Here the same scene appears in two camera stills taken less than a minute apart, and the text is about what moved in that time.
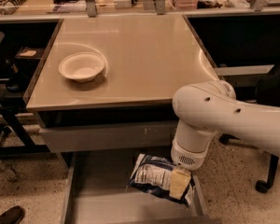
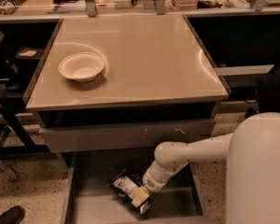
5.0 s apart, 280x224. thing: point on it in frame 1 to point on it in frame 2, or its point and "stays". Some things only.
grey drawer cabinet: (103, 93) stays
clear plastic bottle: (7, 170) stays
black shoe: (12, 216) stays
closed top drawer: (102, 138) stays
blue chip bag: (155, 173) to (125, 187)
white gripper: (186, 157) to (151, 181)
